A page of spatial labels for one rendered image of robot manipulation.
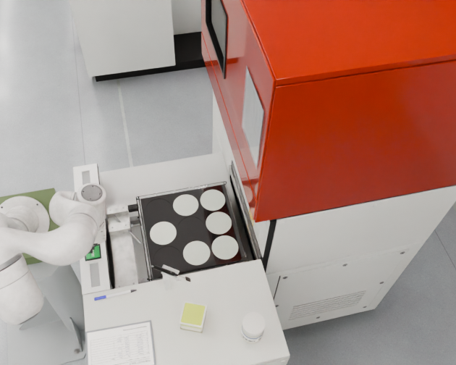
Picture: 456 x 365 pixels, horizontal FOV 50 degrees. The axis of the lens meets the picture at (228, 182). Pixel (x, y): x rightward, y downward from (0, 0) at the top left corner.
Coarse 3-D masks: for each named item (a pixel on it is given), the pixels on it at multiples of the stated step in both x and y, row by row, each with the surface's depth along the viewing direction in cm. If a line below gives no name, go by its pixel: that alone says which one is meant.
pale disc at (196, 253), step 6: (186, 246) 183; (192, 246) 183; (198, 246) 184; (204, 246) 184; (186, 252) 182; (192, 252) 182; (198, 252) 182; (204, 252) 182; (186, 258) 181; (192, 258) 181; (198, 258) 181; (204, 258) 181; (198, 264) 179
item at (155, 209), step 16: (192, 192) 197; (224, 192) 198; (144, 208) 192; (160, 208) 193; (224, 208) 194; (144, 224) 188; (176, 224) 189; (192, 224) 189; (176, 240) 185; (192, 240) 185; (208, 240) 185; (240, 240) 186; (160, 256) 181; (176, 256) 181; (240, 256) 182; (160, 272) 177
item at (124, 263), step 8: (120, 216) 192; (128, 216) 192; (128, 232) 188; (112, 240) 186; (120, 240) 186; (128, 240) 186; (112, 248) 184; (120, 248) 184; (128, 248) 184; (120, 256) 182; (128, 256) 182; (120, 264) 180; (128, 264) 180; (120, 272) 179; (128, 272) 179; (136, 272) 179; (120, 280) 177
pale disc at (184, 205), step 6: (180, 198) 196; (186, 198) 196; (192, 198) 196; (174, 204) 194; (180, 204) 194; (186, 204) 194; (192, 204) 194; (174, 210) 192; (180, 210) 192; (186, 210) 192; (192, 210) 193
